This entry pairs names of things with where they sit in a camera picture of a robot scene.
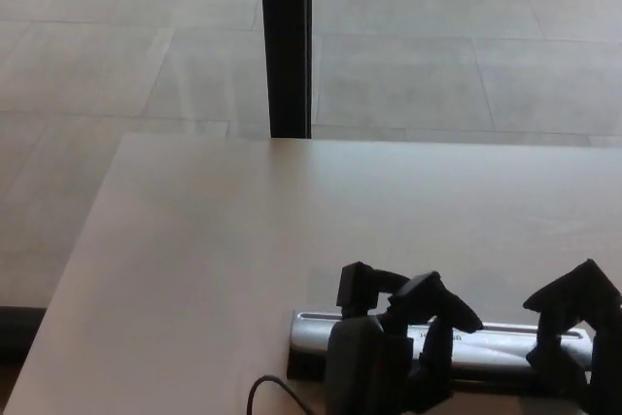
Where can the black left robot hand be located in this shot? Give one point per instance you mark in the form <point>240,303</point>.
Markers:
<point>369,361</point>

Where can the dark baseboard strip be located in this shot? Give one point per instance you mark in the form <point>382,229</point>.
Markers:
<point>17,332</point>

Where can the black vertical window frame post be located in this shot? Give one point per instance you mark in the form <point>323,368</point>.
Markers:
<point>286,45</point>

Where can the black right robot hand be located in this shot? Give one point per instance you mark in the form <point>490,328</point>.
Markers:
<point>583,318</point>

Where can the silver Bostitch hole punch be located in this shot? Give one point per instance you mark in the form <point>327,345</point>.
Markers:
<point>491,347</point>

